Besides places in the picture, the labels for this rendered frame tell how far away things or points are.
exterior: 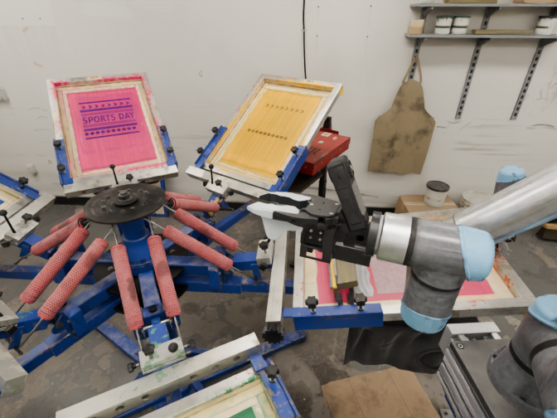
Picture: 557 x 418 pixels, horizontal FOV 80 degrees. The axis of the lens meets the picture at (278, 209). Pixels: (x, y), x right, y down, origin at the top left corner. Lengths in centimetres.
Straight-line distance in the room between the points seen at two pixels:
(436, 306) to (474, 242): 12
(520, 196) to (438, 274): 19
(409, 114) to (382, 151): 39
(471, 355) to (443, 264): 47
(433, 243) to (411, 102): 278
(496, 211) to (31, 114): 398
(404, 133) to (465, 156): 67
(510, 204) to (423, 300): 21
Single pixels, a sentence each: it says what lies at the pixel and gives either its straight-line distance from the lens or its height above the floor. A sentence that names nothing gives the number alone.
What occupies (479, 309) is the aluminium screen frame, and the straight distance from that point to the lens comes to 129.
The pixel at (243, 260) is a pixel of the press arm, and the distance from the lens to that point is 140.
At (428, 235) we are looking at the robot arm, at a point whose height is 169.
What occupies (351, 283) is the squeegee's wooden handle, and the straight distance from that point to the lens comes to 122.
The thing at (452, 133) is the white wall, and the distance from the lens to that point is 353.
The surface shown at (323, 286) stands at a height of 102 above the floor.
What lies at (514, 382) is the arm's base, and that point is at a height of 131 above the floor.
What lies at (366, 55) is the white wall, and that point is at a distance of 313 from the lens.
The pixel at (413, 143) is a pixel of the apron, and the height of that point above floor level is 85.
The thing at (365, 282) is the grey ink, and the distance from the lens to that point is 135.
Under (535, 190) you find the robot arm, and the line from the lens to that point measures 63.
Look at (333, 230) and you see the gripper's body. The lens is 51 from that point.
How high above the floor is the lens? 196
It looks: 32 degrees down
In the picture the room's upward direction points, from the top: straight up
